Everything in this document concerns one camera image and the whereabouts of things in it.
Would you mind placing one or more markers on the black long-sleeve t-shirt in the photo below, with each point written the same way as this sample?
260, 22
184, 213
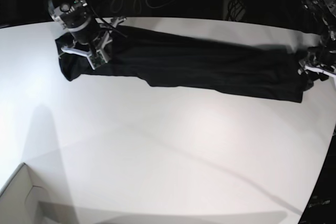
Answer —
168, 60

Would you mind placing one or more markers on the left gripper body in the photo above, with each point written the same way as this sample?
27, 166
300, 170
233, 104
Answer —
320, 61

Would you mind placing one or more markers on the white cardboard box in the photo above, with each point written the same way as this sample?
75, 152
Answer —
24, 202

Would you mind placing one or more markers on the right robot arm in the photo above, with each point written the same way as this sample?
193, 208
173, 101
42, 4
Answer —
74, 9

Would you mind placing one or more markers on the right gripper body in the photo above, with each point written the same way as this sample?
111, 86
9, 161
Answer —
85, 36

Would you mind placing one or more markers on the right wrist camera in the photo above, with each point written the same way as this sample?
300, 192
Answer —
99, 59

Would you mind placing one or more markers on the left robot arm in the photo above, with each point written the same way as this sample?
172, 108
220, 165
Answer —
324, 11

